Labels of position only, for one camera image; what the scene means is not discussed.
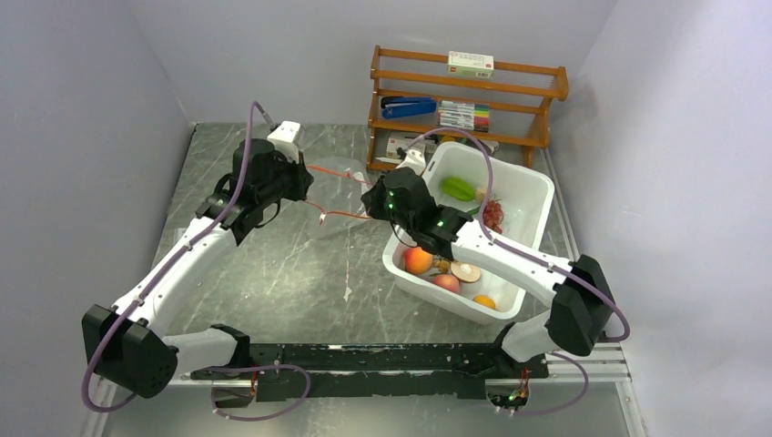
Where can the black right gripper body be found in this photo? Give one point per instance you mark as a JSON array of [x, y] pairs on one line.
[[380, 207]]

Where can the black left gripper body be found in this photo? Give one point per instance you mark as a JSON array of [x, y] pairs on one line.
[[286, 181]]

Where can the clear zip top bag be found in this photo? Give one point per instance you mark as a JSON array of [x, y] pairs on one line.
[[334, 197]]

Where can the red grape bunch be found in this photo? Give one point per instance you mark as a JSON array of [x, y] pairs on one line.
[[492, 216]]

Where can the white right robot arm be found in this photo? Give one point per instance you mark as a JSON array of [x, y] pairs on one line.
[[576, 294]]

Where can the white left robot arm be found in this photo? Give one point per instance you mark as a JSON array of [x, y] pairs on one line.
[[128, 343]]

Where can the white red box lower shelf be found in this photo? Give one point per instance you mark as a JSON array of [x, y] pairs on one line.
[[397, 149]]

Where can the green starfruit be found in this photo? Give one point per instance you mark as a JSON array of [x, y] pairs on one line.
[[459, 189]]

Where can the large orange peach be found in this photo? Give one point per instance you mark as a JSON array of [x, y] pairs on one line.
[[417, 261]]

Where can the white garlic bulb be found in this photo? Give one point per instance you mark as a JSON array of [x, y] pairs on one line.
[[481, 193]]

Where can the brown longan twig bunch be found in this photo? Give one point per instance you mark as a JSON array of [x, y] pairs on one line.
[[441, 266]]

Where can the blue stapler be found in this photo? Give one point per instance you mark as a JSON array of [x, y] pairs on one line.
[[400, 107]]

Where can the small red peach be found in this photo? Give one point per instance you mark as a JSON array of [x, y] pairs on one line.
[[447, 282]]

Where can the half cut mushroom slice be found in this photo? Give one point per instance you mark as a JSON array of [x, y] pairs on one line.
[[465, 272]]

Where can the wooden shelf rack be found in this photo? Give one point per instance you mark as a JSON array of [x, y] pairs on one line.
[[519, 96]]

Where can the coloured marker pen pack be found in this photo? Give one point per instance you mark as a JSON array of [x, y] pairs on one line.
[[462, 115]]

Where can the white plastic bin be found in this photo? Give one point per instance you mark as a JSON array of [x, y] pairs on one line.
[[526, 197]]

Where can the paper sheet on table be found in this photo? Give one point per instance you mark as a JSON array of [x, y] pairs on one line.
[[182, 239]]

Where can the small orange fruit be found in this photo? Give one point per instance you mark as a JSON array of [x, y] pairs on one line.
[[485, 301]]

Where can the white green box on shelf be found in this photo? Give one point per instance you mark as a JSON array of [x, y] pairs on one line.
[[470, 65]]

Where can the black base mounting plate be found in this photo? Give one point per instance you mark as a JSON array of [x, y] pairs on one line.
[[336, 371]]

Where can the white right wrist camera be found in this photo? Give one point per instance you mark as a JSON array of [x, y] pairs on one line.
[[414, 160]]

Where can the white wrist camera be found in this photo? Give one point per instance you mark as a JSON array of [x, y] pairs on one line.
[[286, 139], [414, 160]]

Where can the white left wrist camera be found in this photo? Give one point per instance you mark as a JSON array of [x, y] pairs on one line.
[[286, 139]]

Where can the aluminium rail frame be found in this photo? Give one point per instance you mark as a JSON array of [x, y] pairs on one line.
[[607, 362]]

